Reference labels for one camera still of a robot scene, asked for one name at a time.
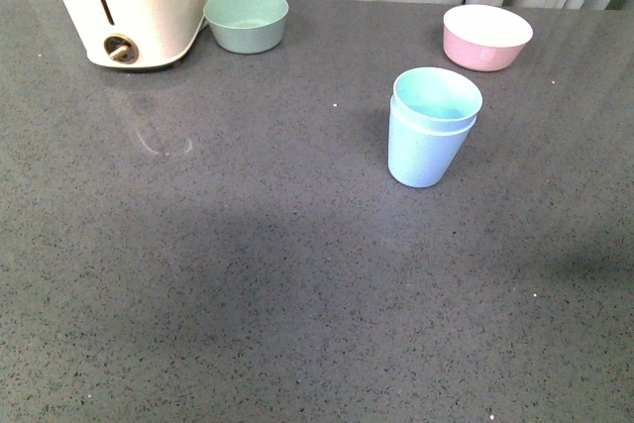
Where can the light blue cup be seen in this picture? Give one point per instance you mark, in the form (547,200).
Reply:
(419,149)
(436,99)

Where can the green bowl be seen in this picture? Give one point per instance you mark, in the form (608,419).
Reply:
(247,26)

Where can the pink bowl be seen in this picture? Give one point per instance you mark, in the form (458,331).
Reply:
(484,38)

